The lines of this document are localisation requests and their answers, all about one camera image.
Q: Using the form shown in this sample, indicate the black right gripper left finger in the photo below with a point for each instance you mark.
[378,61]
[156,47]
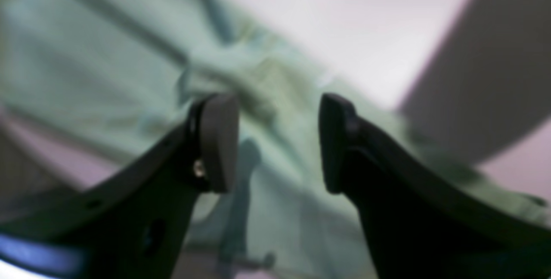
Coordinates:
[131,226]

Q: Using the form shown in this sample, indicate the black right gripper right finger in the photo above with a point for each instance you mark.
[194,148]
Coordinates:
[417,224]

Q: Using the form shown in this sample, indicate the light green T-shirt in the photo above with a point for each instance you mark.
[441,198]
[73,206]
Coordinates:
[115,75]

